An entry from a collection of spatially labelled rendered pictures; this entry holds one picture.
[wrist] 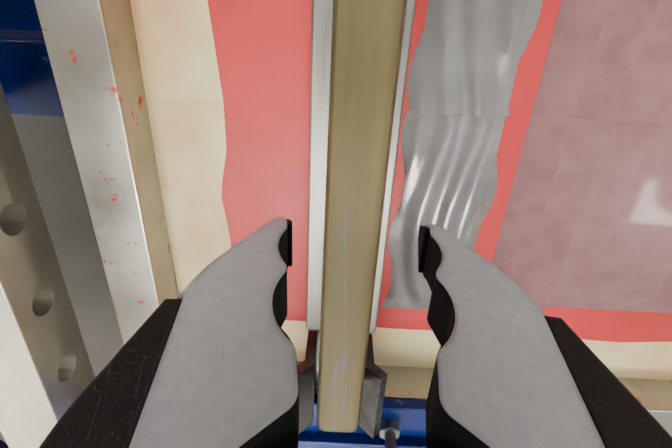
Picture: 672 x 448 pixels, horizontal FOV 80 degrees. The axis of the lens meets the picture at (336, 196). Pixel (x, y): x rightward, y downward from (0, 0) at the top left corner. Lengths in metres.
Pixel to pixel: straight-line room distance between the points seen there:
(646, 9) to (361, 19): 0.21
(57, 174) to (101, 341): 0.77
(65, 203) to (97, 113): 1.42
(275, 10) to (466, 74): 0.13
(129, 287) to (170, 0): 0.21
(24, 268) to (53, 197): 1.38
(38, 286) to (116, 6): 0.20
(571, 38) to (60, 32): 0.31
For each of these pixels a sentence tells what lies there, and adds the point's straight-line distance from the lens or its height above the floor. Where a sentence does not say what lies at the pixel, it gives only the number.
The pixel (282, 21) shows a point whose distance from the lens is 0.29.
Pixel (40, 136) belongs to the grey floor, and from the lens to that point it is 1.64.
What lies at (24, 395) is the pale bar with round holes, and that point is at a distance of 0.41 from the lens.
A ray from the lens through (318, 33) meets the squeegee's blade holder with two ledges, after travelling 0.24.
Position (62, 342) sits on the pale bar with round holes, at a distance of 0.40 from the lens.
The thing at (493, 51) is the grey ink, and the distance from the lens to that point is 0.30.
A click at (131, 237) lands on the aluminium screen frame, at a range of 0.33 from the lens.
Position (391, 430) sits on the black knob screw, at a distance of 0.42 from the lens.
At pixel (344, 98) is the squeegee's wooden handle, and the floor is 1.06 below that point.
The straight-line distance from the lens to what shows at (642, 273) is 0.43.
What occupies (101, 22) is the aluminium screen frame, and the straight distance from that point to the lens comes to 0.28.
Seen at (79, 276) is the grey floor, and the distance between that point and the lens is 1.88.
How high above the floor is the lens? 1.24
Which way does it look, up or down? 63 degrees down
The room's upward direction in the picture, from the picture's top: 177 degrees counter-clockwise
